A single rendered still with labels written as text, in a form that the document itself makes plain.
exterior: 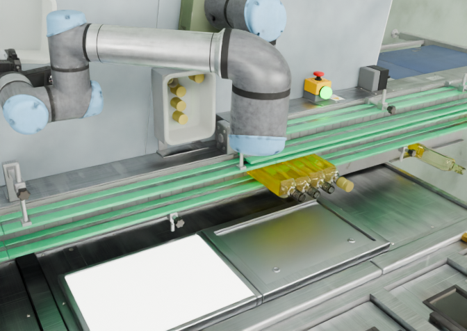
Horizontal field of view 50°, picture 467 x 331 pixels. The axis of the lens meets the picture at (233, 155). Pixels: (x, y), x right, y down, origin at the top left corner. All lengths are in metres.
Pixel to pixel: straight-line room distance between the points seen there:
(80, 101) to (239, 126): 0.33
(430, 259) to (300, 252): 0.39
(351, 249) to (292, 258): 0.18
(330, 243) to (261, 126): 0.67
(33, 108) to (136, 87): 0.56
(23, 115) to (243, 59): 0.43
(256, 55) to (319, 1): 0.93
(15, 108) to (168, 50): 0.31
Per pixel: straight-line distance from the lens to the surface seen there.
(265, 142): 0.99
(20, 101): 1.04
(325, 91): 1.83
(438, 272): 1.62
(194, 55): 0.97
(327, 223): 1.65
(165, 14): 1.54
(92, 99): 1.09
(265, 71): 0.94
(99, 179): 1.50
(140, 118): 1.58
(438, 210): 1.92
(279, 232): 1.58
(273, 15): 1.35
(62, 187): 1.48
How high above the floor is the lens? 2.13
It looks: 50 degrees down
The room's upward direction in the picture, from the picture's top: 126 degrees clockwise
